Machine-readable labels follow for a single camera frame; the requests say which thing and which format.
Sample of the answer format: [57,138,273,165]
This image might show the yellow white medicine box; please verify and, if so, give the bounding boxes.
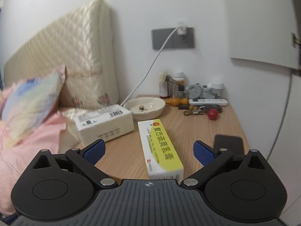
[138,119,184,182]

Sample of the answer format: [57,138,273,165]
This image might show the black smartphone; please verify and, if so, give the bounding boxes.
[214,135,244,155]

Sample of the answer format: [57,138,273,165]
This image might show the white tissue pack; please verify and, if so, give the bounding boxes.
[74,105,134,146]

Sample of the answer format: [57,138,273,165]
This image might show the red ball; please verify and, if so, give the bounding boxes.
[207,109,219,120]

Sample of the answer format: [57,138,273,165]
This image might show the wooden nightstand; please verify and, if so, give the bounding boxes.
[96,105,249,182]

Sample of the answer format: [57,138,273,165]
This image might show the bunch of keys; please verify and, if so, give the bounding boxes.
[178,105,222,116]

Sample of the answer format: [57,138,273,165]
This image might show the floral cream bedsheet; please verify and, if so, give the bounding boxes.
[57,107,95,155]

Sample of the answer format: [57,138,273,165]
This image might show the white remote control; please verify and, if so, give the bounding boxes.
[189,98,229,107]

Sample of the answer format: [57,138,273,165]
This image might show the orange gourd ornament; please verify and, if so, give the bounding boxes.
[165,97,189,107]

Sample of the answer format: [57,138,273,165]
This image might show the grey cloth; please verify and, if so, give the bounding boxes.
[185,83,203,99]

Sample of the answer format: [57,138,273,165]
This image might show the pink blanket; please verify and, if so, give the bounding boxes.
[0,84,71,217]

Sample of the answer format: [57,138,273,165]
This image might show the white round device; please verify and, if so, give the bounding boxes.
[207,81,224,97]

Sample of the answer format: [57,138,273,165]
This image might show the cream ceramic dish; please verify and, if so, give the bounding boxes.
[123,96,165,121]

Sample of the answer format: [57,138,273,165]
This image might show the pastel rainbow pillow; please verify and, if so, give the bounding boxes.
[1,65,66,148]

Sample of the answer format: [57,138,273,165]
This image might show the white cap pill bottle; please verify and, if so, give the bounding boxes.
[173,71,185,85]

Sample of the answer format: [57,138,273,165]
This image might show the cream quilted headboard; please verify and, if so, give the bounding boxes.
[4,0,119,109]

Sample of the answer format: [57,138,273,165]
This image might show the white charger plug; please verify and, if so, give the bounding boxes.
[176,22,187,36]

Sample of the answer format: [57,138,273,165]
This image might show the metal door hinge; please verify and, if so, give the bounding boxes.
[291,33,301,48]

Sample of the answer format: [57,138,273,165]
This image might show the white cabinet door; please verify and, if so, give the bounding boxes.
[225,0,299,69]

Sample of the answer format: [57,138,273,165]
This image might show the white charging cable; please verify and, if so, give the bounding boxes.
[120,24,184,106]

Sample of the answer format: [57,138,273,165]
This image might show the grey wall socket panel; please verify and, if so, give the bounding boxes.
[151,27,195,50]

